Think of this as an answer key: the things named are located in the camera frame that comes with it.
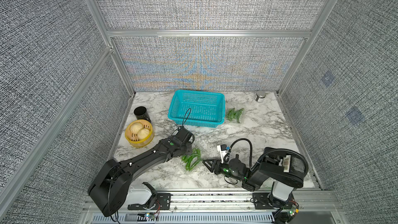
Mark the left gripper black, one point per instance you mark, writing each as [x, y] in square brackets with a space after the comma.
[189, 148]

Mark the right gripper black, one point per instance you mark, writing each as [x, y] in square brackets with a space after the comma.
[216, 165]

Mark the clear container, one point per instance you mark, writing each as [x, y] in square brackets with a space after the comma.
[181, 165]

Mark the teal plastic basket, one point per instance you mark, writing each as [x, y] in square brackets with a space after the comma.
[197, 108]

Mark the clear container peppers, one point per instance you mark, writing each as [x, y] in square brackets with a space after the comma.
[242, 118]

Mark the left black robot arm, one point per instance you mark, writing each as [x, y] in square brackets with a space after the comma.
[110, 187]

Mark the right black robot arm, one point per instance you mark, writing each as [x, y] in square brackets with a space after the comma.
[286, 167]

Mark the white bun right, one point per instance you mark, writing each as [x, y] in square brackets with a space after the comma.
[143, 134]

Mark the white bun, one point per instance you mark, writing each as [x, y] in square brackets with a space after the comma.
[143, 134]
[136, 127]

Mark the yellow steamer basket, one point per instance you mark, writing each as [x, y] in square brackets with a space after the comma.
[134, 140]

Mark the white bun left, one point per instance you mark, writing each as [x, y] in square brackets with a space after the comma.
[136, 127]

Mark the black cup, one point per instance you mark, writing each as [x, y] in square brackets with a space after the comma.
[141, 113]

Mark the small metal tin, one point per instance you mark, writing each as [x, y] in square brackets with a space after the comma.
[260, 95]

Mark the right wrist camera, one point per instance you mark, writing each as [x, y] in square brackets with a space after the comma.
[224, 151]

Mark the front aluminium rail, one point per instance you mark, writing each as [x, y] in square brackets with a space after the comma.
[224, 207]

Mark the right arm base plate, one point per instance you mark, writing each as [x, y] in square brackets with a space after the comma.
[261, 201]

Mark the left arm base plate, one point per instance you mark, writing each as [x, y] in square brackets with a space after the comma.
[155, 201]

